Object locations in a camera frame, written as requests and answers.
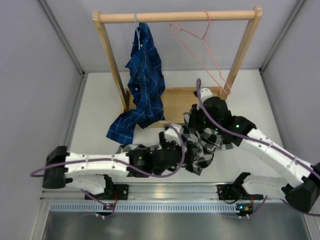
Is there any black white checkered shirt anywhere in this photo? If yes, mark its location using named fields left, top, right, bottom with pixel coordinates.
left=117, top=112, right=234, bottom=176

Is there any blue plaid shirt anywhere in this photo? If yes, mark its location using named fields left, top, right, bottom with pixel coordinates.
left=106, top=22, right=166, bottom=145

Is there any pink wire hanger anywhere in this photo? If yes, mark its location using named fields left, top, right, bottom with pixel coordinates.
left=169, top=10, right=231, bottom=95

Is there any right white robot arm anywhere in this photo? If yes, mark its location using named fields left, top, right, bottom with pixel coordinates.
left=189, top=96, right=320, bottom=214

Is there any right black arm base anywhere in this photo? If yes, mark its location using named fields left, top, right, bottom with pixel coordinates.
left=217, top=172, right=251, bottom=203

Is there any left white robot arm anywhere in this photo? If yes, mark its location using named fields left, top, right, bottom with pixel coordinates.
left=42, top=141, right=189, bottom=196

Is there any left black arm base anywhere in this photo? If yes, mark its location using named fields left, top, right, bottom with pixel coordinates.
left=103, top=175, right=129, bottom=201

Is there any wooden clothes rack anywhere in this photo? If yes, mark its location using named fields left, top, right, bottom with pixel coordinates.
left=92, top=6, right=263, bottom=128

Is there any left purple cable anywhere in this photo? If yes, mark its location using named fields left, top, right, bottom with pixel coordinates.
left=30, top=123, right=191, bottom=218

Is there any purple cable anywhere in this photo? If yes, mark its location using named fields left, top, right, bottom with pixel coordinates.
left=30, top=123, right=191, bottom=218
left=195, top=78, right=320, bottom=218

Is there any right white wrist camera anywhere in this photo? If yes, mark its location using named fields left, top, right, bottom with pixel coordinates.
left=194, top=87, right=214, bottom=110

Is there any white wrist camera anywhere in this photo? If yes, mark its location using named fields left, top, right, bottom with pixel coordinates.
left=194, top=87, right=214, bottom=110
left=159, top=124, right=183, bottom=149

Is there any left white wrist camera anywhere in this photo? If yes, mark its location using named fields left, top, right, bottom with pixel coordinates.
left=159, top=124, right=183, bottom=149

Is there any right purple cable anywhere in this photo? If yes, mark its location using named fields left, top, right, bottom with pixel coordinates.
left=195, top=78, right=320, bottom=218

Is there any aluminium mounting rail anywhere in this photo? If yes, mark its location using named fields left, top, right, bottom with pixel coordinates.
left=41, top=181, right=311, bottom=201

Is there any perforated cable duct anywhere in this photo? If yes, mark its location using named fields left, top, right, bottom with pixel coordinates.
left=50, top=201, right=240, bottom=214

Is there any light blue wire hanger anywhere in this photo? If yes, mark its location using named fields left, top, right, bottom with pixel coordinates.
left=134, top=12, right=141, bottom=50

